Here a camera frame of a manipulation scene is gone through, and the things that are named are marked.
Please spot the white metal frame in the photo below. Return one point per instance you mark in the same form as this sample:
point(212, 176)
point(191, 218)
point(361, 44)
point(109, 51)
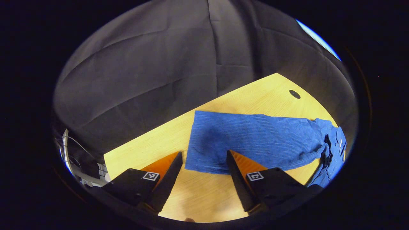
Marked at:
point(65, 150)

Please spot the black backdrop cloth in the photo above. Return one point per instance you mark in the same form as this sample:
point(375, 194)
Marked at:
point(143, 80)

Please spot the black table grommet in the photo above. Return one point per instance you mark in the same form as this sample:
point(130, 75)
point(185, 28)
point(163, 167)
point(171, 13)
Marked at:
point(294, 94)

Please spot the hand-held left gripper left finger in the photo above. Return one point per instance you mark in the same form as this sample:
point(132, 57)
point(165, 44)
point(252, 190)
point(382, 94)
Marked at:
point(167, 185)

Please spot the blue button shirt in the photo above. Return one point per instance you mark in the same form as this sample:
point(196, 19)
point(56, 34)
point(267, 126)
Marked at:
point(255, 140)

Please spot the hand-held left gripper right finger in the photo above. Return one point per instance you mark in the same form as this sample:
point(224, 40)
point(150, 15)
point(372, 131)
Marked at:
point(239, 182)

